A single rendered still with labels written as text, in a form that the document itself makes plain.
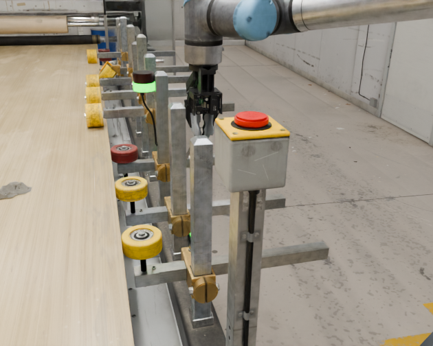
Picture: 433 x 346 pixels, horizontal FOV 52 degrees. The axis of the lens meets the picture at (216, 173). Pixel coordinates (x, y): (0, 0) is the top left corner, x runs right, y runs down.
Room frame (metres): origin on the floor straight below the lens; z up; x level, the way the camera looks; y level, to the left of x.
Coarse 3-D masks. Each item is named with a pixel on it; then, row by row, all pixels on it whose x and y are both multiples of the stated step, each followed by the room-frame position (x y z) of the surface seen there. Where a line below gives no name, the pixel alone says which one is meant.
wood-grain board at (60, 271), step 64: (0, 64) 2.59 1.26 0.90; (64, 64) 2.62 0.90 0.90; (0, 128) 1.42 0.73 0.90; (64, 128) 1.43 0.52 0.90; (64, 192) 0.95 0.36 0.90; (0, 256) 0.68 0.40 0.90; (64, 256) 0.69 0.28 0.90; (0, 320) 0.52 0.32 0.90; (64, 320) 0.52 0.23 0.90; (128, 320) 0.52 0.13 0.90
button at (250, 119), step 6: (240, 114) 0.50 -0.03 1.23; (246, 114) 0.50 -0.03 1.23; (252, 114) 0.50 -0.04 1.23; (258, 114) 0.50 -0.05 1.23; (264, 114) 0.50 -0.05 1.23; (234, 120) 0.49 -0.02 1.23; (240, 120) 0.48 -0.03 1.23; (246, 120) 0.48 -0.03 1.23; (252, 120) 0.48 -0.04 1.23; (258, 120) 0.48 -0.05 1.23; (264, 120) 0.49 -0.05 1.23; (246, 126) 0.48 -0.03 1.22; (252, 126) 0.48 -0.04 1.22; (258, 126) 0.48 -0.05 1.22
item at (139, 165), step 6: (132, 162) 1.24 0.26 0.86; (138, 162) 1.24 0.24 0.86; (144, 162) 1.24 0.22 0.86; (150, 162) 1.24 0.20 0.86; (186, 162) 1.27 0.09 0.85; (120, 168) 1.22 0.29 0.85; (126, 168) 1.22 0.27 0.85; (132, 168) 1.23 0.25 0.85; (138, 168) 1.23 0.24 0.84; (144, 168) 1.24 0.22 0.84; (150, 168) 1.24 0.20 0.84
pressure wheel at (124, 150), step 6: (120, 144) 1.27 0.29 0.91; (126, 144) 1.27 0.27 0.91; (132, 144) 1.27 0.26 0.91; (114, 150) 1.22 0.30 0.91; (120, 150) 1.22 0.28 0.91; (126, 150) 1.22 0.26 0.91; (132, 150) 1.22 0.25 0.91; (114, 156) 1.21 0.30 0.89; (120, 156) 1.20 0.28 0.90; (126, 156) 1.20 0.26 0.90; (132, 156) 1.21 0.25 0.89; (120, 162) 1.20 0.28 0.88; (126, 162) 1.20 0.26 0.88; (126, 174) 1.23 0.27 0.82
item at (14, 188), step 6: (6, 186) 0.94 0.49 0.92; (12, 186) 0.95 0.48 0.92; (18, 186) 0.95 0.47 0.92; (24, 186) 0.96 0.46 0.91; (0, 192) 0.92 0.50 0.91; (6, 192) 0.93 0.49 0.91; (12, 192) 0.92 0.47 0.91; (18, 192) 0.93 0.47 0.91; (24, 192) 0.94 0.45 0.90; (0, 198) 0.91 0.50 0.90
